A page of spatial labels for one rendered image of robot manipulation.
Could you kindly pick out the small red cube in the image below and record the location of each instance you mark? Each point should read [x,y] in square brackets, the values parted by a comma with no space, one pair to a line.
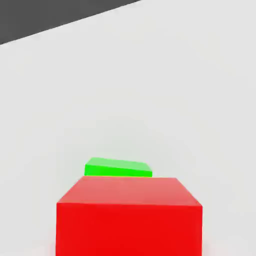
[129,224]

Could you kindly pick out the small green cube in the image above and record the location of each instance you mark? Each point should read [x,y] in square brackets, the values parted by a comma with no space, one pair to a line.
[114,169]

